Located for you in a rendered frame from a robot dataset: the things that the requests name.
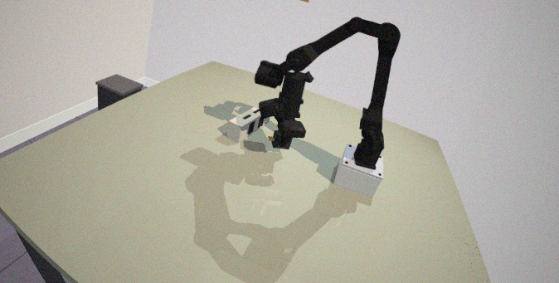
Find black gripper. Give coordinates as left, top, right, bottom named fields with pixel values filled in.
left=274, top=91, right=306, bottom=146

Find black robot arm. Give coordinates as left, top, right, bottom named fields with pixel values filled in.
left=255, top=17, right=401, bottom=169

